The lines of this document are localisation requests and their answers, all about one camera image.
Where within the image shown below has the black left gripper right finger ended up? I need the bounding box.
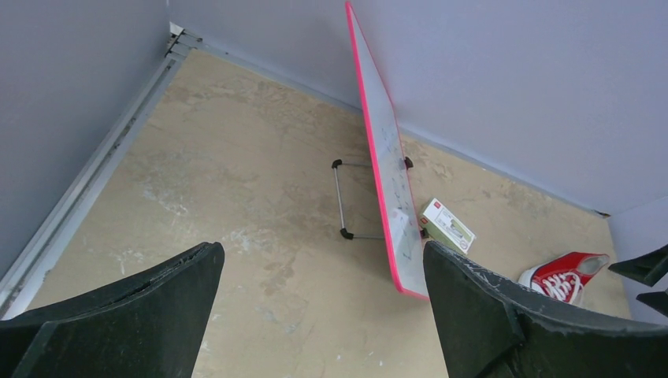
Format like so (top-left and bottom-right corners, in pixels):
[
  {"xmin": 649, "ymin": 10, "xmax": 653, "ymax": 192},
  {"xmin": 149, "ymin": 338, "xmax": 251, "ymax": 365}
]
[{"xmin": 423, "ymin": 241, "xmax": 667, "ymax": 377}]

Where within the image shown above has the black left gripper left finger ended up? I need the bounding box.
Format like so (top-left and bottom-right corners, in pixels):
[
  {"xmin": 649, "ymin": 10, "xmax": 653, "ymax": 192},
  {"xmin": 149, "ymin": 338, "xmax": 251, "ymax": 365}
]
[{"xmin": 1, "ymin": 243, "xmax": 225, "ymax": 377}]

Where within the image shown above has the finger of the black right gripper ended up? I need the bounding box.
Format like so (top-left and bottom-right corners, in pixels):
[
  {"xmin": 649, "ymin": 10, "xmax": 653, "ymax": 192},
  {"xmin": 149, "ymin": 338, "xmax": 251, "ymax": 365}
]
[
  {"xmin": 608, "ymin": 245, "xmax": 667, "ymax": 287},
  {"xmin": 636, "ymin": 291, "xmax": 668, "ymax": 317}
]

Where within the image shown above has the red canvas sneaker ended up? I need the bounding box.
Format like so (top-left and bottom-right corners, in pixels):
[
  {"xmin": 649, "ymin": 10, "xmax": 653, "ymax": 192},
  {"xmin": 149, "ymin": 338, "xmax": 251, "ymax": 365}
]
[{"xmin": 518, "ymin": 252, "xmax": 610, "ymax": 306}]

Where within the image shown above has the small white green box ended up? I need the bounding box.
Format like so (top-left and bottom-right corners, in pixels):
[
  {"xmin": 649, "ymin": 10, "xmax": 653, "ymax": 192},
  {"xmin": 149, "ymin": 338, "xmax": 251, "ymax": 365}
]
[{"xmin": 418, "ymin": 198, "xmax": 476, "ymax": 255}]

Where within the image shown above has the pink framed whiteboard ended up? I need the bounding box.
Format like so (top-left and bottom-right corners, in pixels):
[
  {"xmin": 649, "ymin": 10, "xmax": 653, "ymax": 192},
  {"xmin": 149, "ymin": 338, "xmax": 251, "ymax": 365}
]
[{"xmin": 345, "ymin": 1, "xmax": 429, "ymax": 300}]

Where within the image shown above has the metal whiteboard stand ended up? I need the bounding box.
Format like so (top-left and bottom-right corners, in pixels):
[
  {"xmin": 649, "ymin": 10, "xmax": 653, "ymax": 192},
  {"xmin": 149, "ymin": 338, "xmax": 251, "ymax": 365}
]
[{"xmin": 331, "ymin": 157, "xmax": 414, "ymax": 242}]

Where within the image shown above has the aluminium rail frame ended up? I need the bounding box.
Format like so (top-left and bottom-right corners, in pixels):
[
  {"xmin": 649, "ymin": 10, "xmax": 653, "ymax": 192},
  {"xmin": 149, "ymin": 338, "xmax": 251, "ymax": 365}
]
[{"xmin": 1, "ymin": 29, "xmax": 203, "ymax": 321}]

